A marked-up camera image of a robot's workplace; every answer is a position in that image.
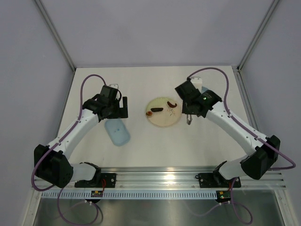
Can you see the blue lunch box lid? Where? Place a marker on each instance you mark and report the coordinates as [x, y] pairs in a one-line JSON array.
[[117, 132]]

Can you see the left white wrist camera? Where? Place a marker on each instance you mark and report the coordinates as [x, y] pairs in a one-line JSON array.
[[115, 86]]

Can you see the aluminium mounting rail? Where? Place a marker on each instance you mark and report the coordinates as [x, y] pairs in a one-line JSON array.
[[183, 178]]

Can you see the blue lunch box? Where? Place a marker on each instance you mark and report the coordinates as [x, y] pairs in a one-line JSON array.
[[204, 89]]

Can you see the round cream plate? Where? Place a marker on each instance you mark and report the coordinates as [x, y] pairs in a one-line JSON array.
[[166, 118]]

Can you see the black sea cucumber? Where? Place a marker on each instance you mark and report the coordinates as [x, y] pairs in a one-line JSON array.
[[159, 109]]

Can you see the white slotted cable duct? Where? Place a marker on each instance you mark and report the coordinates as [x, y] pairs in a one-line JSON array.
[[132, 194]]

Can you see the left aluminium frame post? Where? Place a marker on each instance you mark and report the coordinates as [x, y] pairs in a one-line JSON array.
[[51, 27]]

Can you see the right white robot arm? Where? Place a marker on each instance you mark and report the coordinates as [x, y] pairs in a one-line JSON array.
[[260, 150]]

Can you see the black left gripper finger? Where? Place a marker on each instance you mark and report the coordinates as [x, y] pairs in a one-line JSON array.
[[124, 109], [119, 112]]

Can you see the right aluminium frame post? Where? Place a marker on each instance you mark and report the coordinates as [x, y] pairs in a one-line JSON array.
[[259, 32]]

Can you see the small round red food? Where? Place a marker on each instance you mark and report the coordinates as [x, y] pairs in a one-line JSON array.
[[149, 113]]

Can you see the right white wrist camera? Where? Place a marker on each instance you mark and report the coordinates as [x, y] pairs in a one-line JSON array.
[[197, 82]]

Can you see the dark brown curved sausage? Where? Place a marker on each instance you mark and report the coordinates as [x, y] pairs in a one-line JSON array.
[[171, 105]]

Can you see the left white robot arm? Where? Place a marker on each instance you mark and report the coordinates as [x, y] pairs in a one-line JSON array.
[[51, 162]]

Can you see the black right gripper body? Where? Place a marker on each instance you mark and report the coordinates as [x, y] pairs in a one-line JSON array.
[[185, 108]]

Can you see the metal food tongs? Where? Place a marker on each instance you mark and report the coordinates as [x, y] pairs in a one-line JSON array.
[[189, 119]]

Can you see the aluminium frame post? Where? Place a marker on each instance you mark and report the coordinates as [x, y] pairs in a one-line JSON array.
[[51, 27], [259, 32]]

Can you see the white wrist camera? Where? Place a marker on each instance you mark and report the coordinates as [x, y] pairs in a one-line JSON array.
[[197, 82], [115, 86]]

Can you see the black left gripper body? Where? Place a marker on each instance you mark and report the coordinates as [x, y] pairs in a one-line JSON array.
[[113, 105]]

